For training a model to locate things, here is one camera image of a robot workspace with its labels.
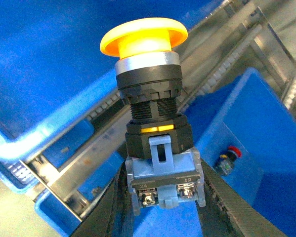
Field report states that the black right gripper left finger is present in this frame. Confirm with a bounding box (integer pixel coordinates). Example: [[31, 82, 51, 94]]
[[71, 163, 134, 237]]

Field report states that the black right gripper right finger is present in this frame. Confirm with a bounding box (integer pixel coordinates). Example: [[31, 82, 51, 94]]
[[198, 161, 286, 237]]

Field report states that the yellow mushroom push button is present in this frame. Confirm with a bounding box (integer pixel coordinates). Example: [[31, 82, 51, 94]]
[[100, 17, 206, 215]]

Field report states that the red push button in box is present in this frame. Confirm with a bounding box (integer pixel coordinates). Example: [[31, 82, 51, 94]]
[[214, 146, 242, 176]]

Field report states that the blue middle plastic bin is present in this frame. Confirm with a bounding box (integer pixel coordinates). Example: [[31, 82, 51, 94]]
[[35, 69, 296, 237]]

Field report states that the blue plastic bin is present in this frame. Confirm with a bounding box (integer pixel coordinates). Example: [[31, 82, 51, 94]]
[[0, 0, 221, 193], [35, 69, 296, 237]]

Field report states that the blue left plastic bin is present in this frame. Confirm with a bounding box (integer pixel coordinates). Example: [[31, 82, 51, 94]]
[[0, 0, 221, 193]]

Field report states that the metal roller rack frame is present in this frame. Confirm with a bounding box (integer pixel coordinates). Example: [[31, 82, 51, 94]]
[[20, 0, 296, 221]]

